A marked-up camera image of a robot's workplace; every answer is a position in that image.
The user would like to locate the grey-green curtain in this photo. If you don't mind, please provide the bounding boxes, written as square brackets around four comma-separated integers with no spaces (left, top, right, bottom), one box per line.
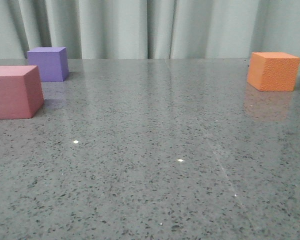
[0,0,300,59]

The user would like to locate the orange foam cube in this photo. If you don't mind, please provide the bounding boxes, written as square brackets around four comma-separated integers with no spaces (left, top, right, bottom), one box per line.
[247,52,300,92]

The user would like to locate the red foam cube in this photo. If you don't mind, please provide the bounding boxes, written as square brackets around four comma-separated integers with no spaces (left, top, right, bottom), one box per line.
[0,65,44,120]

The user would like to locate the purple foam cube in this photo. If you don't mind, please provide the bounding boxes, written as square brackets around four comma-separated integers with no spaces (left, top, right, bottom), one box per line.
[27,47,69,82]

